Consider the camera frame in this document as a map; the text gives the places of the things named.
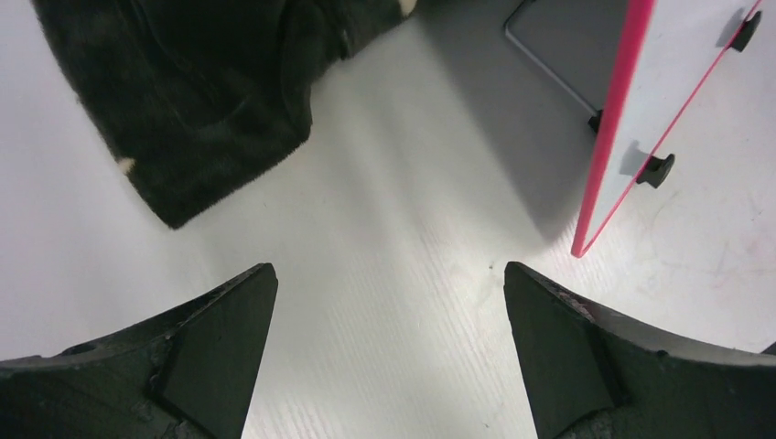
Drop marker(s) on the black whiteboard foot left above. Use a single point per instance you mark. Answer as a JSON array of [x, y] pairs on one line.
[[655, 171]]

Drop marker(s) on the black whiteboard foot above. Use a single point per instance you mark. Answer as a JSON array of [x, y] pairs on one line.
[[655, 171], [746, 32]]

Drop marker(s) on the black floral plush pillow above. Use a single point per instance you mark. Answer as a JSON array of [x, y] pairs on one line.
[[197, 98]]

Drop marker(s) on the black whiteboard foot right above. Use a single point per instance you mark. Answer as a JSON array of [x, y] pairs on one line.
[[746, 32]]

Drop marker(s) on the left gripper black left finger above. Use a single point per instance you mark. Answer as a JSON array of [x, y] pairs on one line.
[[188, 372]]

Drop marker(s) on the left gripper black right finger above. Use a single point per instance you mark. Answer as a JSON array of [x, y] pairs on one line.
[[592, 372]]

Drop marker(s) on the pink framed whiteboard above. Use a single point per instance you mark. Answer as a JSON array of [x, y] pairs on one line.
[[634, 66]]

